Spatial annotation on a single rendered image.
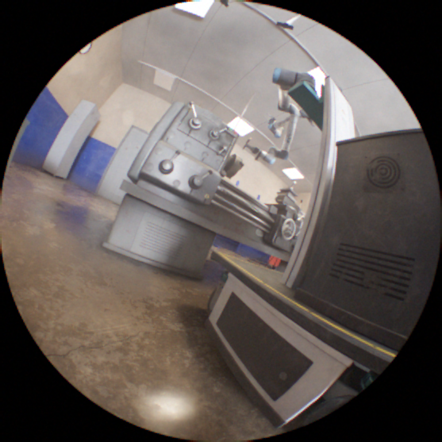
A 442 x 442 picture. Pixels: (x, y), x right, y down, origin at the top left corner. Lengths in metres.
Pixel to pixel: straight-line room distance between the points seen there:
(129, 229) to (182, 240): 0.38
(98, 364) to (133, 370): 0.09
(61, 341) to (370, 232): 0.77
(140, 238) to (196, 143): 0.82
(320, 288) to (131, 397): 0.50
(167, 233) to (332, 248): 0.98
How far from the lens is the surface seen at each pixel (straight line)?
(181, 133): 1.26
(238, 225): 1.41
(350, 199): 0.46
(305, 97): 1.19
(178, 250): 1.16
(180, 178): 1.03
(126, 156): 4.57
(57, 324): 0.54
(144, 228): 1.10
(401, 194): 0.44
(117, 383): 0.45
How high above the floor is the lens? 0.40
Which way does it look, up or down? 4 degrees up
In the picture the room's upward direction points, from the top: 23 degrees clockwise
